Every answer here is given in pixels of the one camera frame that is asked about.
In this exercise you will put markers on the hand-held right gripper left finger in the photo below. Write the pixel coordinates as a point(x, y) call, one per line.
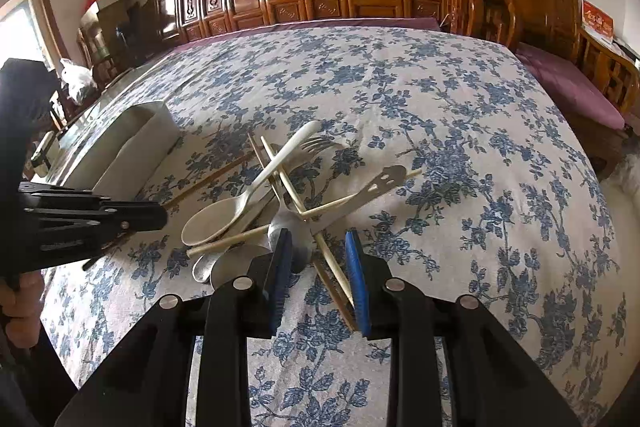
point(281, 279)

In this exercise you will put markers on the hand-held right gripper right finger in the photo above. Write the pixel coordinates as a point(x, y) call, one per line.
point(357, 282)

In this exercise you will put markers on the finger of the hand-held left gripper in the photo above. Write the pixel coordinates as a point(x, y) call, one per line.
point(75, 246)
point(135, 217)

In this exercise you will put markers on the brown wooden chopstick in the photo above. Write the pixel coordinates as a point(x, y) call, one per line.
point(210, 181)
point(340, 302)
point(256, 149)

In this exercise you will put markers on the cream chopstick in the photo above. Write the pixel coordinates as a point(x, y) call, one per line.
point(345, 202)
point(332, 269)
point(225, 241)

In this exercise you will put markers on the plain metal spoon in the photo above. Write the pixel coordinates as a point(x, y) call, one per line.
point(235, 263)

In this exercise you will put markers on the white rectangular utensil container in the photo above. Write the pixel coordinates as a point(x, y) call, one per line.
point(125, 157)

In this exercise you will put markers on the cream plastic spoon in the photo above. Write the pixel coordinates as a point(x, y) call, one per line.
point(210, 223)

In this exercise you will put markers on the metal fork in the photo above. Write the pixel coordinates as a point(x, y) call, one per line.
point(320, 146)

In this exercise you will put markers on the person's left hand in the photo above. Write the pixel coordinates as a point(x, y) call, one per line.
point(25, 312)

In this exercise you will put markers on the white plastic bag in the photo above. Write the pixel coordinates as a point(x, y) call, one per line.
point(77, 79)

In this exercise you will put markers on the dark wooden chair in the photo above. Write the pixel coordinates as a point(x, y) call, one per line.
point(100, 54)

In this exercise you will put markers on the blue floral cloth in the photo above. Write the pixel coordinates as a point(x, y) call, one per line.
point(425, 117)

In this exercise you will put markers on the long purple cushion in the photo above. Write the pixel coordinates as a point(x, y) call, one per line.
point(310, 25)

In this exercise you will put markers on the white fluffy cloth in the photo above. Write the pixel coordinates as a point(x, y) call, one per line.
point(625, 182)

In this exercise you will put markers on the purple seat cushion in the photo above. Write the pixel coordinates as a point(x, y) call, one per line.
point(565, 82)

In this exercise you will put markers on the carved wooden armchair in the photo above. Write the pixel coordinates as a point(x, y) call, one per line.
point(480, 14)

